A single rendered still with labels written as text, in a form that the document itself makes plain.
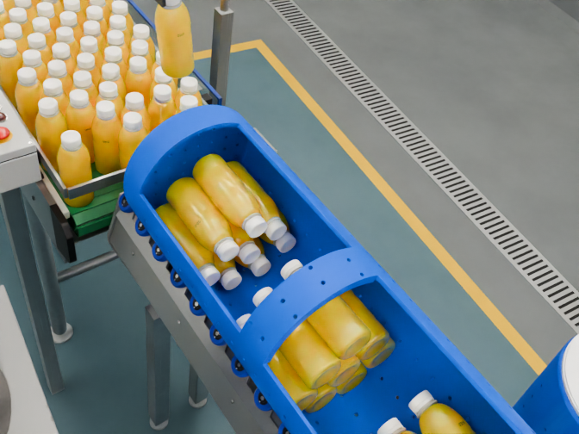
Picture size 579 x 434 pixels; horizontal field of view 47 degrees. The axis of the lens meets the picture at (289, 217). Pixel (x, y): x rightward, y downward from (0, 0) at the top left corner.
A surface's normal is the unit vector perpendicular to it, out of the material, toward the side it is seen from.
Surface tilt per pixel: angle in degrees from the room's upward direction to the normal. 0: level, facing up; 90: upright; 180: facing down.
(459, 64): 0
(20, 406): 4
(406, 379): 54
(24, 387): 4
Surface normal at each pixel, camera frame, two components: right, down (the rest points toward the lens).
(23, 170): 0.58, 0.65
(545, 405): -0.99, -0.11
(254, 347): -0.73, 0.14
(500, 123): 0.14, -0.67
